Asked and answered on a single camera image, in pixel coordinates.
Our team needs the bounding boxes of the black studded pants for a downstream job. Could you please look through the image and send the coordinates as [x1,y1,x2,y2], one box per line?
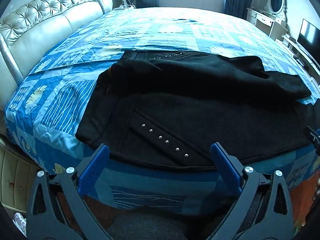
[75,50,320,172]

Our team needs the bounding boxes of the blue patterned bedsheet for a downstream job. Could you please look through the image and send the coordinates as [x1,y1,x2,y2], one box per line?
[4,7,320,215]

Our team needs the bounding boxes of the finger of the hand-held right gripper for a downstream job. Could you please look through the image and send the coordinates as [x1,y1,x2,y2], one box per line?
[303,126,320,155]

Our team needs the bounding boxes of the black flat television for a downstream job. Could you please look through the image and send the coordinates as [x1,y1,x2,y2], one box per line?
[297,19,320,64]

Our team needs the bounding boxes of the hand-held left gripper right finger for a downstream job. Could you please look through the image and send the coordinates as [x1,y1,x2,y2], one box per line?
[207,142,294,240]

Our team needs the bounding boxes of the white oval vanity mirror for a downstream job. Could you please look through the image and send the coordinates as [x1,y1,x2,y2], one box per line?
[265,0,287,19]

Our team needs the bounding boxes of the beige tufted leather headboard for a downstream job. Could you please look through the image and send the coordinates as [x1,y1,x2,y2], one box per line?
[0,0,113,110]

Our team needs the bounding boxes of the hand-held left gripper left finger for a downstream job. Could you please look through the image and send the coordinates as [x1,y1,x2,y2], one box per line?
[26,143,118,240]

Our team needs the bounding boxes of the beige padded bed base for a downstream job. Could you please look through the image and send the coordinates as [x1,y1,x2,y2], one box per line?
[0,132,48,215]

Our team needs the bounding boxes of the white dressing table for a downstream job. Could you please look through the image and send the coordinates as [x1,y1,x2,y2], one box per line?
[246,7,289,42]

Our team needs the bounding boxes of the white television cabinet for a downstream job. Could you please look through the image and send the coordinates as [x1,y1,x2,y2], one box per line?
[281,34,320,90]

